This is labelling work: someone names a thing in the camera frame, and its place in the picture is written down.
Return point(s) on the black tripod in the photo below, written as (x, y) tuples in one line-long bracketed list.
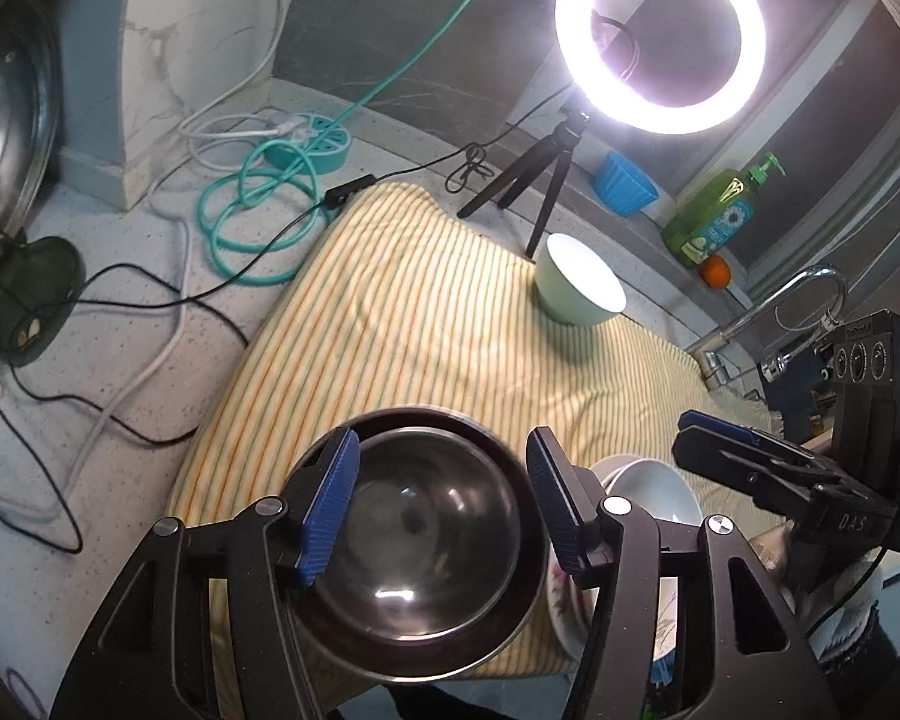
[(525, 165)]

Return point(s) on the orange fruit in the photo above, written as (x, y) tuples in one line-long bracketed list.
[(715, 272)]

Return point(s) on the green soap bottle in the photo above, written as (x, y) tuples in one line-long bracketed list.
[(712, 217)]

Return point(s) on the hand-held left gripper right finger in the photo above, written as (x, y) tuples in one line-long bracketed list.
[(562, 517)]

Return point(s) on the dark green lid holder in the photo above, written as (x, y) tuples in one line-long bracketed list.
[(37, 277)]

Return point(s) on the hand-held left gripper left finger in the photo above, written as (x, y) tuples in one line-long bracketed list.
[(330, 510)]

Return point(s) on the striped yellow towel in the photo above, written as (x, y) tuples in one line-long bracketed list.
[(420, 315)]

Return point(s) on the person's right hand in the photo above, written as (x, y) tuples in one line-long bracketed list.
[(772, 559)]

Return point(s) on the blue cup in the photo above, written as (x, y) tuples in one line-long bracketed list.
[(622, 184)]

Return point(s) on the mint green bowl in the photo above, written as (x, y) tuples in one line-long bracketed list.
[(570, 300)]

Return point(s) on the steel pot lid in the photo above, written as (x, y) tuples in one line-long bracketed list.
[(15, 150)]

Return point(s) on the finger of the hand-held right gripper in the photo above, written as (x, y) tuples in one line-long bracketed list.
[(750, 472), (720, 425)]

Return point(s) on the chrome faucet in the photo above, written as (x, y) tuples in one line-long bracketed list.
[(712, 369)]

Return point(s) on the stainless steel bowl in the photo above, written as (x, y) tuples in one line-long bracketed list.
[(420, 664)]

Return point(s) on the teal power strip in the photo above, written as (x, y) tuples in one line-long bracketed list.
[(322, 146)]

